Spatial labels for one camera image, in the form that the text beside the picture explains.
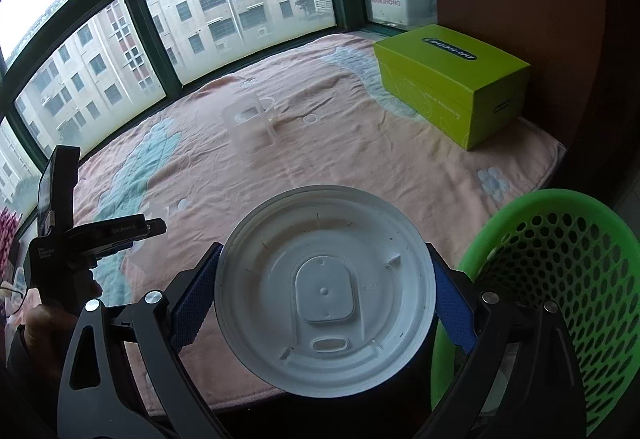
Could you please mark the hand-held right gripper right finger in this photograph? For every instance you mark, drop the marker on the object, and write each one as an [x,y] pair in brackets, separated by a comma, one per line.
[455,309]

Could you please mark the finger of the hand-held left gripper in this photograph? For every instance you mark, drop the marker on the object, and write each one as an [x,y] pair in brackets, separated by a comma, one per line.
[117,230]
[115,249]

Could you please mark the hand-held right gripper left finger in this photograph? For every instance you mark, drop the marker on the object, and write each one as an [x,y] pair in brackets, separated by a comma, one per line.
[195,299]

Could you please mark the green plastic basket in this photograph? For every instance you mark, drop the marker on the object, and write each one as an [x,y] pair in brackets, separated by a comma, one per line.
[575,259]

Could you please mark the white round plastic lid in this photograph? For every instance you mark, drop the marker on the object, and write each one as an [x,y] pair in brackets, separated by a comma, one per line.
[325,289]

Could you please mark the person's left hand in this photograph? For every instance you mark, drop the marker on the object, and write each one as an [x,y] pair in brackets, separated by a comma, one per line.
[47,326]

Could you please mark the pink cloth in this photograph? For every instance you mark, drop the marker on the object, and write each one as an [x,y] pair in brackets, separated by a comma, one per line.
[9,224]

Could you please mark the small clear plastic cup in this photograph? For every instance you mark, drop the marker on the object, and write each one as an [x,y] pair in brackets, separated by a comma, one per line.
[250,124]

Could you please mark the pink printed blanket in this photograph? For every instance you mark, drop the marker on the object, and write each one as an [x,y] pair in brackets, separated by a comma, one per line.
[350,159]

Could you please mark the lime green cardboard box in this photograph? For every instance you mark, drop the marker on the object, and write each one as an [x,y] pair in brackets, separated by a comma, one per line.
[450,84]

